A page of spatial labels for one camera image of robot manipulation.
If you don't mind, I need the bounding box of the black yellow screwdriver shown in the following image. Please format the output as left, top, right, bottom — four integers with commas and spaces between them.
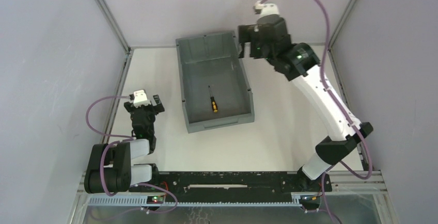
208, 85, 218, 113

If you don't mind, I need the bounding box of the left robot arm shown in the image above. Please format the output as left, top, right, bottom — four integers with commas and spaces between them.
84, 90, 165, 196

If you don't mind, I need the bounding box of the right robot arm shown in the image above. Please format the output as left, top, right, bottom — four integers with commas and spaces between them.
238, 14, 373, 182

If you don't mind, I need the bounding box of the grey plastic bin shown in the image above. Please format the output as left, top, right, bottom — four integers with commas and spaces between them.
176, 30, 255, 133

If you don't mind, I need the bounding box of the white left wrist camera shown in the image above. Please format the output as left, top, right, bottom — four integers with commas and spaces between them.
129, 89, 151, 107

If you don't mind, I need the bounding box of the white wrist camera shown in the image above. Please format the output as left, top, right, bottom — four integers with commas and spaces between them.
253, 1, 279, 19
129, 89, 151, 107

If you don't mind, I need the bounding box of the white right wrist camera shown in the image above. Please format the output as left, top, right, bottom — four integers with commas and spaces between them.
253, 1, 279, 19

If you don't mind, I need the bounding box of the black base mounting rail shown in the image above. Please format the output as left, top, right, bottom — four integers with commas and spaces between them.
150, 171, 332, 200

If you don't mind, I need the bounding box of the grey slotted cable duct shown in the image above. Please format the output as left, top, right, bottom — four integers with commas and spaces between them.
88, 195, 302, 207

